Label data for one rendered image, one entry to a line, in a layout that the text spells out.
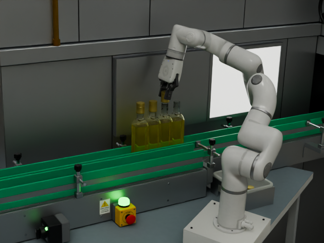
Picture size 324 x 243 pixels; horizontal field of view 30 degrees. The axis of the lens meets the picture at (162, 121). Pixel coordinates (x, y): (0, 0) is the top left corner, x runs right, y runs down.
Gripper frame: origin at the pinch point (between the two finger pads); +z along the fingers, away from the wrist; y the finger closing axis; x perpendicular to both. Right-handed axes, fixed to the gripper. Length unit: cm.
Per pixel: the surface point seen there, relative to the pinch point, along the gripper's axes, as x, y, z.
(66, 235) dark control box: -42, 23, 53
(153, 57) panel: -2.6, -11.8, -12.5
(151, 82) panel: -0.2, -11.8, -1.8
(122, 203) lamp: -21, 20, 41
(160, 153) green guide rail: 0.6, 6.3, 24.1
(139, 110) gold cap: -11.2, 1.0, 8.4
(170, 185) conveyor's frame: 2.9, 15.5, 34.4
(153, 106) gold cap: -5.3, 1.6, 5.7
